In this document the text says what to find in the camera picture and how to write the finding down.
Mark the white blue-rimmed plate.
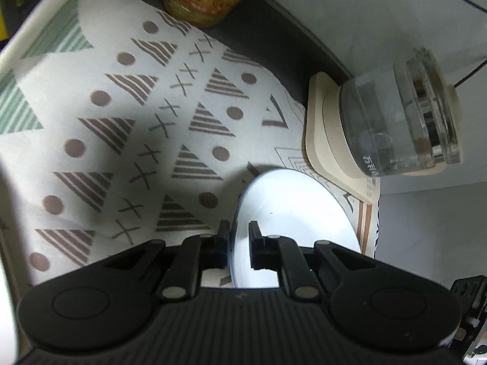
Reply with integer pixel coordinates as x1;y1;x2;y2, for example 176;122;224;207
229;169;360;288

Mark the cream kettle base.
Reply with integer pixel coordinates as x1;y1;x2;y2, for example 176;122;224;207
305;72;380;203

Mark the patterned table mat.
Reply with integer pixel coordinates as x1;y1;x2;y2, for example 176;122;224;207
0;0;381;289

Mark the glass electric kettle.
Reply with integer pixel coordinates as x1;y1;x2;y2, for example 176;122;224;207
339;47;463;178

